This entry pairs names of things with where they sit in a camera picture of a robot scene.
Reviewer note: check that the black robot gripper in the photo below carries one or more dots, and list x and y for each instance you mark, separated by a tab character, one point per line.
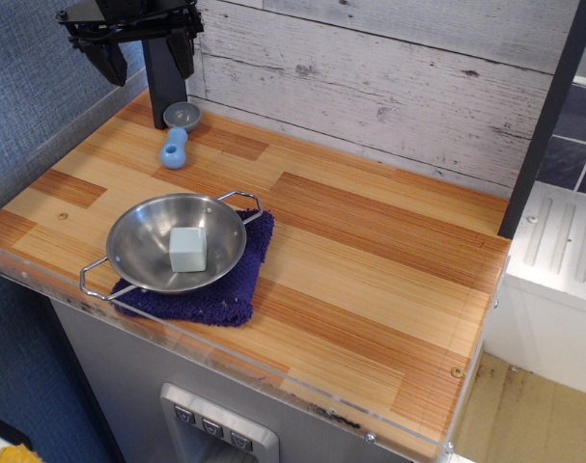
98	27

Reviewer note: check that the pale blue ice cube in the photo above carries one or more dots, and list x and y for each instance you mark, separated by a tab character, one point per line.
188	249

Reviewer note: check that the blue grey dish scrubber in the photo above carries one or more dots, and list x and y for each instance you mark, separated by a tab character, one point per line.
181	118

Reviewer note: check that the clear acrylic table edge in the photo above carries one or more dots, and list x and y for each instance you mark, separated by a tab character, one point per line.
374	338

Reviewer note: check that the purple dish cloth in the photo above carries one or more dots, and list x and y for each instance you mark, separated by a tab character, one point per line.
227	302

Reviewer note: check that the silver dispenser button panel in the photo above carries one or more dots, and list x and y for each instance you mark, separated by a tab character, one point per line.
202	431

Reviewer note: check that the yellow object at corner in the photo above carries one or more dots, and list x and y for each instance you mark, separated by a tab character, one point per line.
18	454

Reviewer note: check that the white toy sink drainboard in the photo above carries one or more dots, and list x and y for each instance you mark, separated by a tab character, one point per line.
538	321

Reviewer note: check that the dark grey left post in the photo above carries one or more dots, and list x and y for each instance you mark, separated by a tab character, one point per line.
166	85

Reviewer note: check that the dark grey post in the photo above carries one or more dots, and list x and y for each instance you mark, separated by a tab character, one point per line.
166	85
556	96

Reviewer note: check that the stainless steel two-handled pot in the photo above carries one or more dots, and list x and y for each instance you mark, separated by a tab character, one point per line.
137	246

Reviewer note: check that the dark grey right post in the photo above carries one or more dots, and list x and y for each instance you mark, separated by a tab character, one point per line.
556	96

